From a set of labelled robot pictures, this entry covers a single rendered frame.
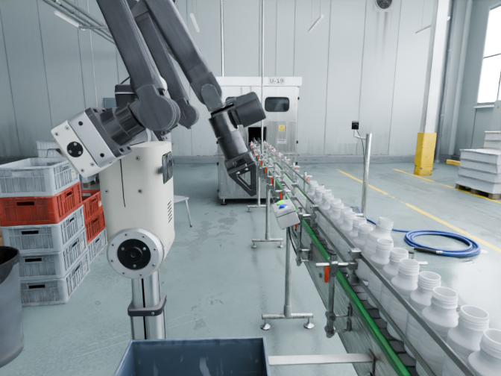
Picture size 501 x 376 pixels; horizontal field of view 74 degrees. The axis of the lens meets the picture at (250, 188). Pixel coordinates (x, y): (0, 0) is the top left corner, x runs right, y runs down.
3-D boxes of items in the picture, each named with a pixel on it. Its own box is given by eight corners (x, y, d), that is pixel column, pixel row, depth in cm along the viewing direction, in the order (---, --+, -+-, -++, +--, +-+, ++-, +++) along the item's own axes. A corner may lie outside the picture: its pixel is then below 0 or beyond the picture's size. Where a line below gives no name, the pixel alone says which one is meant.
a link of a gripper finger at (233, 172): (265, 186, 83) (250, 151, 81) (268, 192, 76) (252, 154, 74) (240, 196, 83) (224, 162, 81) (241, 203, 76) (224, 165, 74)
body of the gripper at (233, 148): (250, 154, 84) (239, 127, 83) (253, 159, 74) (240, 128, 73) (227, 165, 84) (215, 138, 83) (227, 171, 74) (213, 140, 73)
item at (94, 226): (86, 245, 327) (84, 224, 322) (42, 247, 323) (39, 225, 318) (106, 226, 386) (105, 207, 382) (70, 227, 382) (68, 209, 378)
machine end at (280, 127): (298, 205, 567) (302, 77, 524) (215, 206, 561) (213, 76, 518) (284, 186, 723) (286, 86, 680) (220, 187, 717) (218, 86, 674)
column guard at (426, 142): (434, 175, 863) (438, 133, 841) (419, 175, 862) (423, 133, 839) (425, 173, 902) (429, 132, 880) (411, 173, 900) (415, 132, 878)
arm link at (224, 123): (206, 115, 80) (204, 114, 74) (232, 104, 79) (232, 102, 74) (218, 142, 81) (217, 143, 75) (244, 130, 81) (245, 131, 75)
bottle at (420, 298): (432, 345, 67) (441, 269, 64) (443, 366, 61) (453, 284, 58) (400, 341, 68) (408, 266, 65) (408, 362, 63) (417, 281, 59)
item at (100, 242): (89, 266, 331) (86, 245, 327) (45, 268, 327) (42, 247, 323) (108, 244, 391) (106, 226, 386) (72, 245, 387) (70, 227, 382)
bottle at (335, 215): (333, 244, 121) (335, 201, 118) (348, 249, 116) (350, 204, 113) (323, 248, 117) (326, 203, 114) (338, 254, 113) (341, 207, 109)
